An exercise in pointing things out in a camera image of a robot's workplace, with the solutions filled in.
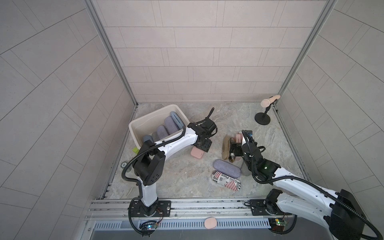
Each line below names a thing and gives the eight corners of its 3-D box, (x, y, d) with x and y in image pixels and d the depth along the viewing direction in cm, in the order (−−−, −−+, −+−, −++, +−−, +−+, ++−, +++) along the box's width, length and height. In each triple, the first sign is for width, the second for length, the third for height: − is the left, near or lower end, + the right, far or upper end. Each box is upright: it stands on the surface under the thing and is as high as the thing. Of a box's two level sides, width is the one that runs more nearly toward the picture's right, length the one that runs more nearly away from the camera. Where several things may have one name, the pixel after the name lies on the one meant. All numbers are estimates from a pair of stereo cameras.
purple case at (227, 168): (211, 168, 86) (211, 166, 84) (214, 159, 89) (215, 157, 87) (238, 179, 82) (239, 177, 80) (240, 169, 86) (242, 167, 83)
